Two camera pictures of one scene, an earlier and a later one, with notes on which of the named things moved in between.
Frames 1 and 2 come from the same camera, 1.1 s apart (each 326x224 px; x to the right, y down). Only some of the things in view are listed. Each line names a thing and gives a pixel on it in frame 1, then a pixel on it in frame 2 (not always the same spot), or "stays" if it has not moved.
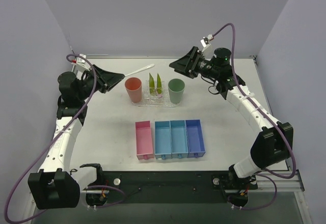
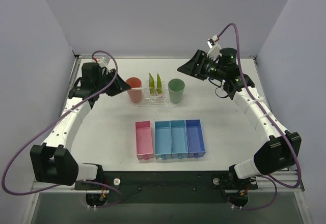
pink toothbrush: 159,95 stays
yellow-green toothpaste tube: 159,89 stays
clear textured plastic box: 156,91 stays
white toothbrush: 146,67 to 139,88
